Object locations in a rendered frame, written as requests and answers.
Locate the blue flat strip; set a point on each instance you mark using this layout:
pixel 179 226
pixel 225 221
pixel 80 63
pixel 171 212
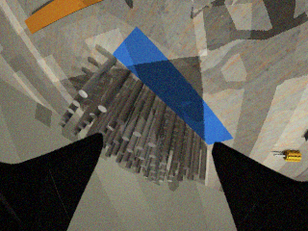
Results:
pixel 147 62

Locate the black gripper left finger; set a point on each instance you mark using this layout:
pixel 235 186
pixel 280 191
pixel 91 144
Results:
pixel 42 193

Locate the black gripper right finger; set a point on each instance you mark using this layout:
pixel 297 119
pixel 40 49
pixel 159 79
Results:
pixel 259 198

